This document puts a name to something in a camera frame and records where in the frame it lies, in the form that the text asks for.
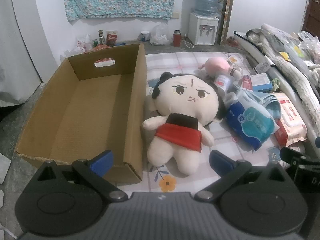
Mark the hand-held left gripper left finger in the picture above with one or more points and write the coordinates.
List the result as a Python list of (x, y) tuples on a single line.
[(102, 161)]

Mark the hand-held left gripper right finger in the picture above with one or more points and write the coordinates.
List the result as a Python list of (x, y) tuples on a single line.
[(220, 162)]

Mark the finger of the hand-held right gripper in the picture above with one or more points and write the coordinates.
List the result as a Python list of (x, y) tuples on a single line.
[(291, 156)]

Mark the brown cardboard box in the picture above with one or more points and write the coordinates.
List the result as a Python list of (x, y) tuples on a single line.
[(82, 110)]

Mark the cream plush doll red skirt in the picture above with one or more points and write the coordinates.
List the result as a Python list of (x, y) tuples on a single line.
[(185, 105)]

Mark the green white scrunchie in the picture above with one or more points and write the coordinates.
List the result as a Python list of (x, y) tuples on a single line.
[(275, 83)]

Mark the clear plastic bottle red label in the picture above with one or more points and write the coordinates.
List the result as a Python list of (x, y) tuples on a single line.
[(223, 81)]

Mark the light blue soft packet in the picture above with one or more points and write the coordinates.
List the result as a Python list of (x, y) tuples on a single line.
[(260, 101)]

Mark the checked floral bed sheet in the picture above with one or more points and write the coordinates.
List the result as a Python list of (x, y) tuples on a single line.
[(225, 140)]

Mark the pink wet wipes pack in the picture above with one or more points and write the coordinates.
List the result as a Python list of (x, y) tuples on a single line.
[(291, 120)]

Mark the blue wet wipes packet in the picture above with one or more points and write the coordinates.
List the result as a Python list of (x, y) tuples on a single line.
[(250, 125)]

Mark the cream quilted blanket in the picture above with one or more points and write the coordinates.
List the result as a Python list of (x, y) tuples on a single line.
[(300, 82)]

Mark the small blue box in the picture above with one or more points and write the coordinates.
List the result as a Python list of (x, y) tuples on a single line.
[(261, 83)]

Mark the white paper tag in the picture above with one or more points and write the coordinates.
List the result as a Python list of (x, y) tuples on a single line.
[(262, 65)]

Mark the pink plush toy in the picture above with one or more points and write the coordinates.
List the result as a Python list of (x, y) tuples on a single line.
[(217, 65)]

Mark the clear plastic bag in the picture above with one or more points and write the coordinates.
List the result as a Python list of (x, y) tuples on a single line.
[(310, 46)]

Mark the red snack bag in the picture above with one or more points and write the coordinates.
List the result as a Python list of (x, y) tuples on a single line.
[(101, 48)]

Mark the grey blanket yellow flower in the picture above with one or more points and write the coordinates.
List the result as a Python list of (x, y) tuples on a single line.
[(277, 38)]

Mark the small blue item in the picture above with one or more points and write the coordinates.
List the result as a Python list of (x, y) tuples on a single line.
[(121, 43)]

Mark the white red printed plastic bag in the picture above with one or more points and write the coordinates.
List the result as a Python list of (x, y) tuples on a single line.
[(82, 43)]

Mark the red snack jar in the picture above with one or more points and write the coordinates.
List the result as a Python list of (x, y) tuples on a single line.
[(111, 38)]

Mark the red thermos flask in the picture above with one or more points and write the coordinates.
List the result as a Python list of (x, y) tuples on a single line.
[(177, 38)]

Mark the white cup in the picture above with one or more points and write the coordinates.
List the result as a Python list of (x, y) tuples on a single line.
[(144, 36)]

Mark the white water dispenser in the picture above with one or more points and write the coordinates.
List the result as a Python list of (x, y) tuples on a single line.
[(202, 30)]

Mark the patterned tall board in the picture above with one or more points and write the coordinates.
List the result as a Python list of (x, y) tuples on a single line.
[(226, 15)]

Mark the brown wooden door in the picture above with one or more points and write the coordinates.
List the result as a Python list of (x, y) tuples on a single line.
[(312, 7)]

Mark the wall socket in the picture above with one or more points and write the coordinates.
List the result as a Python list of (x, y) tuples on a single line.
[(176, 15)]

